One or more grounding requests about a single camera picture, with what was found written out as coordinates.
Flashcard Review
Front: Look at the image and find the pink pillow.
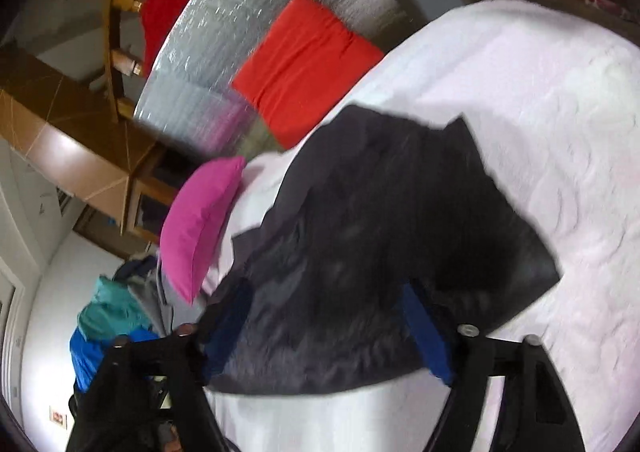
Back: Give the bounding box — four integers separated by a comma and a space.
160, 155, 247, 305

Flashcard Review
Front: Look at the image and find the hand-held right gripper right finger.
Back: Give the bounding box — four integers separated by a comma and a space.
401, 281, 587, 452

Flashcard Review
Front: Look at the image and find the red pillow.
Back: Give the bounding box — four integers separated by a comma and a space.
231, 0, 386, 150

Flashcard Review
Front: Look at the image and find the white bed cover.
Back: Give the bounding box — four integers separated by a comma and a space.
200, 0, 640, 452

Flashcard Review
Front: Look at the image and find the teal garment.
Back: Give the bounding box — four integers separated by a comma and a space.
77, 276, 153, 340

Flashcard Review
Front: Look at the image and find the black quilted jacket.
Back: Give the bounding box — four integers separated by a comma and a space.
200, 105, 562, 395

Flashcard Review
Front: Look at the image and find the white door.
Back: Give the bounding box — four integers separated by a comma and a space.
0, 257, 26, 413

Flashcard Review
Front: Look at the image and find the blue garment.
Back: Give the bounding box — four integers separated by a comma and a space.
69, 327, 161, 395

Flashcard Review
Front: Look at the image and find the grey garment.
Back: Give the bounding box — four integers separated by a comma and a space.
114, 255, 176, 338

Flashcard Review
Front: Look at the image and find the wooden cabinet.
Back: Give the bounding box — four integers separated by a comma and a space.
0, 45, 181, 245

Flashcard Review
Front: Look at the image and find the silver foil sheet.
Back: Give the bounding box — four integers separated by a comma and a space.
135, 0, 416, 158

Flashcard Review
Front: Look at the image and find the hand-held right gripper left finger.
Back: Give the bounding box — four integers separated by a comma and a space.
66, 279, 255, 452

